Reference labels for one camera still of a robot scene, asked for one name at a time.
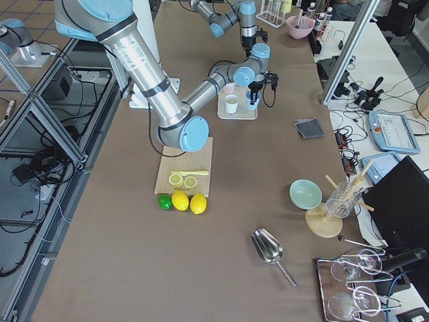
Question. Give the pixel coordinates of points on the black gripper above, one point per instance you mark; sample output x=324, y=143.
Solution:
x=255, y=88
x=247, y=43

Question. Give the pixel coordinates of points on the blue cup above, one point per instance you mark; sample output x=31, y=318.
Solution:
x=252, y=100

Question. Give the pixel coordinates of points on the pale yellow cup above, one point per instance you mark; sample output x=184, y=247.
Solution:
x=231, y=103

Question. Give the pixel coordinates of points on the pink cup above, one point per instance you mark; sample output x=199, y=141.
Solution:
x=229, y=88

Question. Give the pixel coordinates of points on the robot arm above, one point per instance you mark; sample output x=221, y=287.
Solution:
x=241, y=12
x=114, y=24

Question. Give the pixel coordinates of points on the cream rabbit tray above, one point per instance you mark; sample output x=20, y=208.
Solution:
x=242, y=112

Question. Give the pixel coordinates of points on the black wine glass tray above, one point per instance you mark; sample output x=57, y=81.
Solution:
x=355, y=288

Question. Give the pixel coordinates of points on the metal muddler stick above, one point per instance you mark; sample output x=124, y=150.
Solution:
x=299, y=16

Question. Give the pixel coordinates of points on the pink ice bowl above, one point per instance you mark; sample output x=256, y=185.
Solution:
x=299, y=30

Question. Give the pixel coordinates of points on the grey folded cloth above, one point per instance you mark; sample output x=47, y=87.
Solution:
x=309, y=129

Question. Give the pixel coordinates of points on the yellow plastic knife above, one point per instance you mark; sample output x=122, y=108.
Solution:
x=187, y=173

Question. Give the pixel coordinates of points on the wooden cutting board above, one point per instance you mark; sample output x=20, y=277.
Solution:
x=198, y=164

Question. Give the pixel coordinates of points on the lower lemon half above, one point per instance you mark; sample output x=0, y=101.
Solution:
x=190, y=182

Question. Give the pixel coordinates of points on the green bowl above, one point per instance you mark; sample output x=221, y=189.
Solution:
x=305, y=194

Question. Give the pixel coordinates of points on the whole lemon near board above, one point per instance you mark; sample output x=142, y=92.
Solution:
x=198, y=204

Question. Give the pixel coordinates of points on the clear glass mug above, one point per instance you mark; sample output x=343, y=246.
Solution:
x=343, y=200

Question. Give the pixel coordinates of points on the green lime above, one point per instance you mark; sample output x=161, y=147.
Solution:
x=165, y=202

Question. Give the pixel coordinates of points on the teach pendant tablet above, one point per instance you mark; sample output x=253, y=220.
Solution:
x=392, y=132

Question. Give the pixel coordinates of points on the metal ice scoop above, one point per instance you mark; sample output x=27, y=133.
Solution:
x=270, y=250

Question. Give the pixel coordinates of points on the black laptop monitor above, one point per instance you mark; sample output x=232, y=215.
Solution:
x=400, y=202

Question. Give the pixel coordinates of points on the white wire bottle rack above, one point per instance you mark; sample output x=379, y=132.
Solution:
x=273, y=12

